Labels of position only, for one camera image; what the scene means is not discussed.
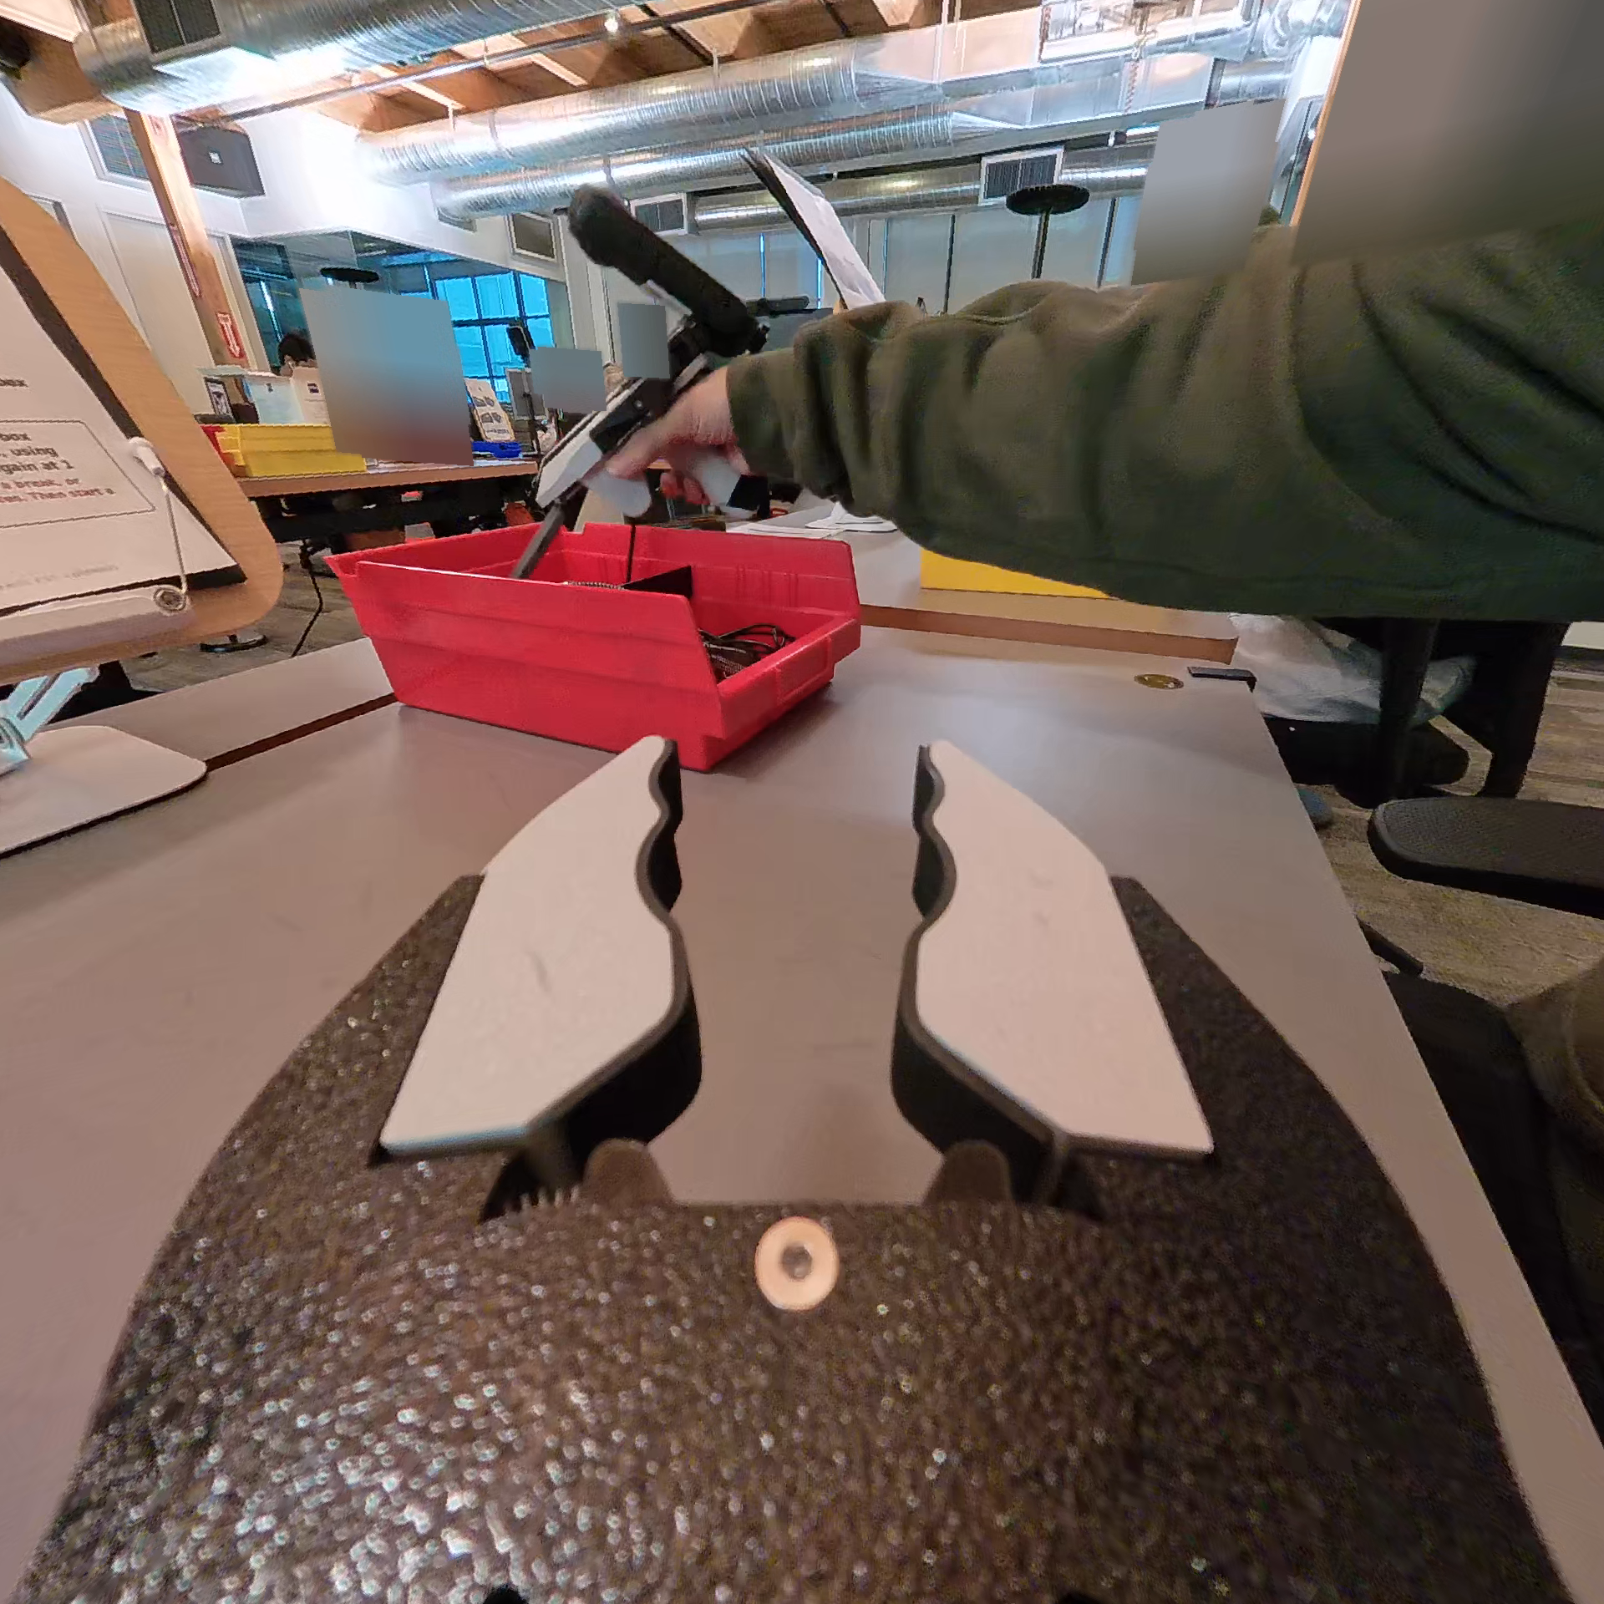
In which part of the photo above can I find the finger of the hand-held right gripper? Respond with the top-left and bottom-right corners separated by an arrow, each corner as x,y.
511,402 -> 634,580

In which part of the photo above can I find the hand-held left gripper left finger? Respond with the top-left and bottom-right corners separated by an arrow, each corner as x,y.
378,735 -> 701,1189

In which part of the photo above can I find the yellow box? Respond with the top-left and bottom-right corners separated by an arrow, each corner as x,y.
921,544 -> 1112,600

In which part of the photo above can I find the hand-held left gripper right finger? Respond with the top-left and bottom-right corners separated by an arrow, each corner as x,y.
888,739 -> 1214,1194

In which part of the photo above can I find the black cable tangle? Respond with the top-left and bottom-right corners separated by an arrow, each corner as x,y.
699,623 -> 798,684

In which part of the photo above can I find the silver ventilation duct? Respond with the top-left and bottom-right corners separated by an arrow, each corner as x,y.
356,22 -> 1254,189
73,0 -> 641,118

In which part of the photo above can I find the wooden sign board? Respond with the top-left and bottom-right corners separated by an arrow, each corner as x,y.
0,176 -> 284,684

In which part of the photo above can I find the black wall speaker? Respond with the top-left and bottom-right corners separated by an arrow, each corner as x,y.
175,119 -> 267,199

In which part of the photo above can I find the white plastic bag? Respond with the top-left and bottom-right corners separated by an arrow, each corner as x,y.
1233,614 -> 1480,725

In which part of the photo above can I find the red plastic bin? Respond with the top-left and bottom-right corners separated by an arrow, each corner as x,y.
325,520 -> 863,771

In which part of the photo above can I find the person's right forearm green sleeve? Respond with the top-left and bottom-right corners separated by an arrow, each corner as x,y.
726,225 -> 1604,624

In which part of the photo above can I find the person's right hand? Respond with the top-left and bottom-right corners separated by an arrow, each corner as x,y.
632,365 -> 748,484

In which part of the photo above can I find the white stand base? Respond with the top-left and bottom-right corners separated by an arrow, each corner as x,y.
0,670 -> 207,860

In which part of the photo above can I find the wooden background table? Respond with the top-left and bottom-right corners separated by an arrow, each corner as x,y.
231,457 -> 540,505

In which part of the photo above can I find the white instruction sheet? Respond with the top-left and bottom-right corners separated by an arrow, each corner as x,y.
0,269 -> 245,616

